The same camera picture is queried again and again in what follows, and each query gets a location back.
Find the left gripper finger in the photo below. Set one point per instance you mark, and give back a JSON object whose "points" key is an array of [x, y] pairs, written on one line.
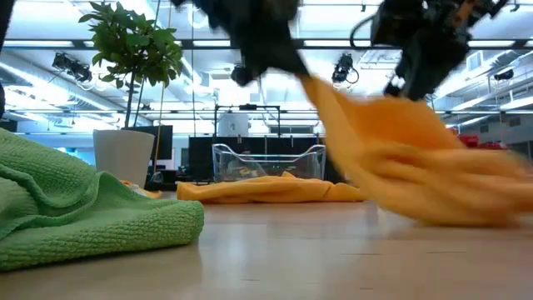
{"points": [[291, 60], [260, 60]]}

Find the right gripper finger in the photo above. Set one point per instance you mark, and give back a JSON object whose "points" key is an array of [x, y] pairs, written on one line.
{"points": [[403, 75], [437, 71]]}

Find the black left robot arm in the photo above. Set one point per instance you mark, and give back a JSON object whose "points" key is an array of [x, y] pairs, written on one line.
{"points": [[5, 21]]}

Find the green microfiber towel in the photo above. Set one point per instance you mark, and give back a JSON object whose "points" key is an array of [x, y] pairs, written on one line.
{"points": [[83, 216]]}

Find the black ceiling spotlight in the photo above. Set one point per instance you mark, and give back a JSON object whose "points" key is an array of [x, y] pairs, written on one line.
{"points": [[71, 66], [504, 75], [240, 78], [342, 68]]}

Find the black metal rack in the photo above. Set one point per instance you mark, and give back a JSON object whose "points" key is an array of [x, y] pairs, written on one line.
{"points": [[247, 107]]}

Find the red storage bins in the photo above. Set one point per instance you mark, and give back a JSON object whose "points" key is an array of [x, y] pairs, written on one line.
{"points": [[470, 141]]}

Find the clear plastic bin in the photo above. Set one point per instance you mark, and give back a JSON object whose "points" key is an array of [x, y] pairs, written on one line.
{"points": [[266, 166]]}

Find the black office partition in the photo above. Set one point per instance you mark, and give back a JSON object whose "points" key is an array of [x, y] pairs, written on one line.
{"points": [[200, 158]]}

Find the green leafy plant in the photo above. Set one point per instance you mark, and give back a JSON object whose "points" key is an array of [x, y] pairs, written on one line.
{"points": [[133, 46]]}

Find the black monitor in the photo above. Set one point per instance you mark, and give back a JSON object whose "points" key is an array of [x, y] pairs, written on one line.
{"points": [[164, 141]]}

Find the white plant pot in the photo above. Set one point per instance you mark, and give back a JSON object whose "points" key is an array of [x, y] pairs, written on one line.
{"points": [[123, 158]]}

